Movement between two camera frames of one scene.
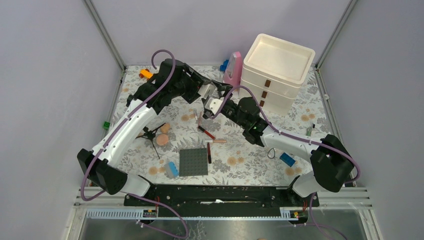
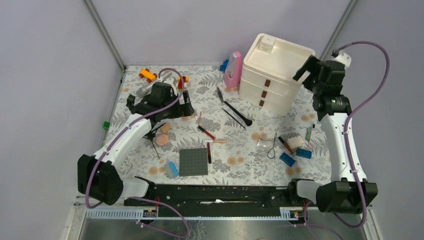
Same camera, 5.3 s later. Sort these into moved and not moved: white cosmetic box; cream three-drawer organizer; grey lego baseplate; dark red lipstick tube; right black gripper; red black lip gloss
Moved: right black gripper; white cosmetic box
Not moved: cream three-drawer organizer; dark red lipstick tube; grey lego baseplate; red black lip gloss
